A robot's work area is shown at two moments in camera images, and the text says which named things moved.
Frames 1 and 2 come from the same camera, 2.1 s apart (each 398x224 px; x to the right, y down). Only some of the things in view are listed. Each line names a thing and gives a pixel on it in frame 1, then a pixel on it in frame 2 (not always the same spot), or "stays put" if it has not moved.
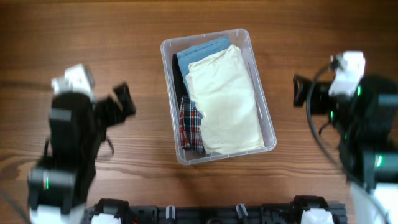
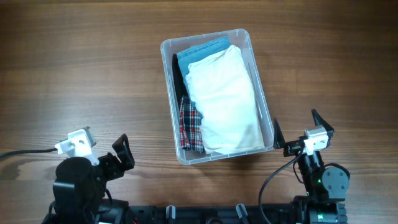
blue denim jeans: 196,54 stays put
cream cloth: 222,94 stays put
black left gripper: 116,113 → 117,169
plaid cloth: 190,129 stays put
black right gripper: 319,89 → 291,147
